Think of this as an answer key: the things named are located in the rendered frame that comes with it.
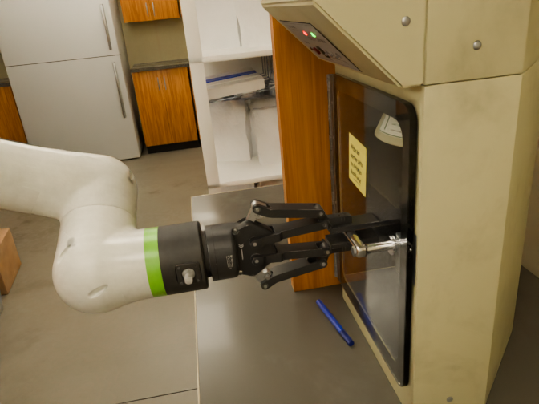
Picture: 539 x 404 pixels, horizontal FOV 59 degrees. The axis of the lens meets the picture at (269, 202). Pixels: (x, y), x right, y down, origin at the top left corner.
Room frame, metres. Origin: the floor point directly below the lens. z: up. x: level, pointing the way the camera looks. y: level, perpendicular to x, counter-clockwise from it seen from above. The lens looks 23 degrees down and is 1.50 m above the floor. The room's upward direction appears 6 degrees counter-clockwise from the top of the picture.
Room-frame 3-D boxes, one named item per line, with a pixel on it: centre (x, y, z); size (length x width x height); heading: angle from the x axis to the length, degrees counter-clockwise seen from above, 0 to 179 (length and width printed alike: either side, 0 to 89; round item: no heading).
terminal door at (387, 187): (0.65, -0.14, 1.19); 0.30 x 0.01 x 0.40; 7
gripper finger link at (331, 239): (0.59, -0.11, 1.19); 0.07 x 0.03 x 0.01; 98
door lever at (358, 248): (0.57, -0.12, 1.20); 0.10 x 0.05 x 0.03; 7
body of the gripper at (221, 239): (0.57, 0.04, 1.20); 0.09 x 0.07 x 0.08; 98
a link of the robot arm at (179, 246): (0.56, 0.12, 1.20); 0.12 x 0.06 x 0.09; 8
